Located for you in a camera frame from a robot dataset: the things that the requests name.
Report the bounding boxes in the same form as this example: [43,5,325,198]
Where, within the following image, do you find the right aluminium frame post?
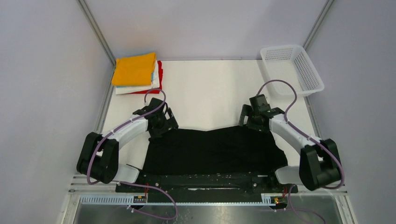
[302,0,335,50]

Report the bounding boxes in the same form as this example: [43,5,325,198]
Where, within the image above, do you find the black t shirt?
[142,126,288,175]

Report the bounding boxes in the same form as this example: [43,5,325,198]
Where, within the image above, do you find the slotted cable duct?
[79,194,276,206]

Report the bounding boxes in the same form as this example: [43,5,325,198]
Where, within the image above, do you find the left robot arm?
[76,98,178,192]

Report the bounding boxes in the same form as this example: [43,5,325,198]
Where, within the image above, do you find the aluminium frame post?
[77,0,116,66]
[302,0,335,50]

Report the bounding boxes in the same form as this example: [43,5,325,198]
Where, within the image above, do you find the folded orange t shirt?
[112,52,156,86]

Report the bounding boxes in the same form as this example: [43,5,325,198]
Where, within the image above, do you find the left aluminium frame post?
[77,0,116,66]

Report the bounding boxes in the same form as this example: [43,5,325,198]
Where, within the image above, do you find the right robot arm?
[238,94,345,192]

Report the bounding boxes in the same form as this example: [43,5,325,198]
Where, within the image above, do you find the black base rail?
[116,169,298,202]

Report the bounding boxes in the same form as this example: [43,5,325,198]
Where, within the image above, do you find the folded red t shirt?
[132,61,163,94]

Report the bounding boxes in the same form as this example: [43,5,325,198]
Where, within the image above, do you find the white plastic basket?
[260,45,325,97]

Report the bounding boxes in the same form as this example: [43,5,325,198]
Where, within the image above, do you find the folded white t shirt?
[115,61,161,95]

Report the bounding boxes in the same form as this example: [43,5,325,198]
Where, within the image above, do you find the right controller box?
[270,196,284,205]

